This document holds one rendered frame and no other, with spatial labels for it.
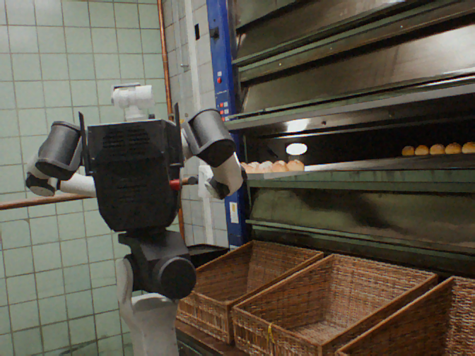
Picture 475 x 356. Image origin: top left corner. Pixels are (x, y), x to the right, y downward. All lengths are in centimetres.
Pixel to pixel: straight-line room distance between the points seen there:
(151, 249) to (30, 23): 218
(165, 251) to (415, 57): 101
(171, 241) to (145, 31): 226
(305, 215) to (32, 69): 180
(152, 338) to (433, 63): 119
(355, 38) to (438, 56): 40
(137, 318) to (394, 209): 96
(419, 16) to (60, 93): 218
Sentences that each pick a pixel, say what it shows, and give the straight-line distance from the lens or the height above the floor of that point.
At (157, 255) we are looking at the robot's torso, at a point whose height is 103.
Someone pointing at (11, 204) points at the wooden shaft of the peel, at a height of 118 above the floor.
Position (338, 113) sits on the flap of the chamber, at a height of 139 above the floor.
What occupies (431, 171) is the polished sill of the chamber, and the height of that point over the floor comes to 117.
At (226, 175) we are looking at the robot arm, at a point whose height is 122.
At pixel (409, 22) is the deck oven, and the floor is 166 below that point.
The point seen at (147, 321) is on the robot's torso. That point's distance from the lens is 177.
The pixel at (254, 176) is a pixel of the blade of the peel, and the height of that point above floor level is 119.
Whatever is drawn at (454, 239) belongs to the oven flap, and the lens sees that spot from 192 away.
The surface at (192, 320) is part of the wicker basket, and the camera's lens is 250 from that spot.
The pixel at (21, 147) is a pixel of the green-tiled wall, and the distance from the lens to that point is 345.
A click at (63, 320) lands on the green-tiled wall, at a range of 358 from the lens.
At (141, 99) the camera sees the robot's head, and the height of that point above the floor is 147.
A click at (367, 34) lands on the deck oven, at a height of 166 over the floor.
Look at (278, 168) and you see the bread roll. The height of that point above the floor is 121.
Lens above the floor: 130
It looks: 3 degrees down
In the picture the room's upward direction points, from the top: 5 degrees counter-clockwise
